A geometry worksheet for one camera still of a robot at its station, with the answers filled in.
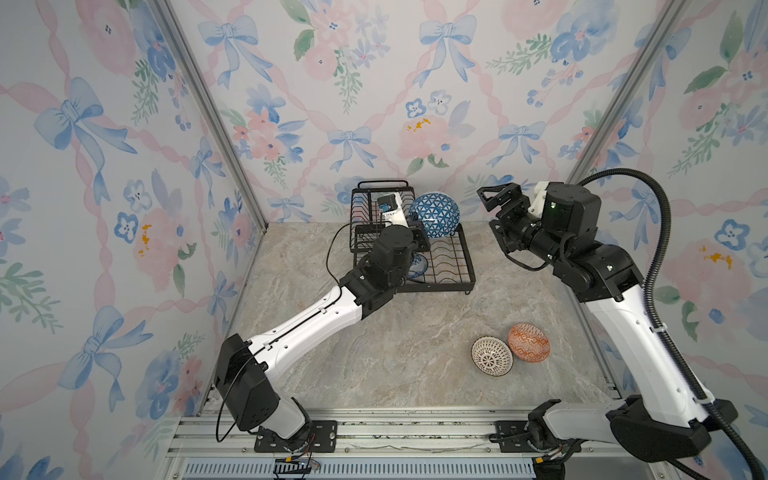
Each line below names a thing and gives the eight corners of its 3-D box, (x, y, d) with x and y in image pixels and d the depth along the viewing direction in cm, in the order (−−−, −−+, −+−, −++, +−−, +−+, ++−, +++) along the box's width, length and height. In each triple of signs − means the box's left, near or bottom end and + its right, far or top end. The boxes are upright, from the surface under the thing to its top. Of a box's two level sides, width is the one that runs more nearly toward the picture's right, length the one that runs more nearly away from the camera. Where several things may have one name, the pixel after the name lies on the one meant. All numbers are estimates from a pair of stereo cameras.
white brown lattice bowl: (473, 378, 85) (477, 372, 81) (467, 343, 92) (471, 336, 88) (510, 378, 85) (516, 372, 81) (502, 343, 92) (507, 336, 88)
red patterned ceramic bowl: (503, 349, 91) (508, 343, 87) (511, 325, 95) (516, 318, 92) (540, 367, 87) (546, 362, 83) (546, 342, 92) (553, 335, 88)
